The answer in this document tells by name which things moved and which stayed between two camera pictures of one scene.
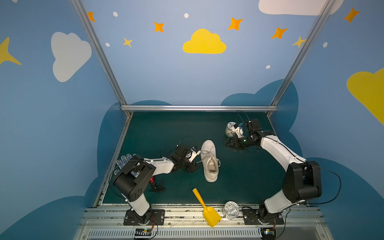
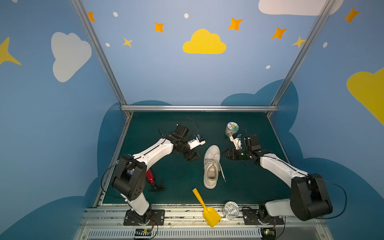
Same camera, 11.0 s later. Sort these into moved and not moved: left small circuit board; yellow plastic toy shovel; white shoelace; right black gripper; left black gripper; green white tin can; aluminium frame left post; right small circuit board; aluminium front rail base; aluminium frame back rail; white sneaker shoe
Moved: white shoelace; white sneaker shoe; right black gripper; left black gripper
Not moved: left small circuit board; aluminium frame back rail; yellow plastic toy shovel; aluminium front rail base; aluminium frame left post; green white tin can; right small circuit board
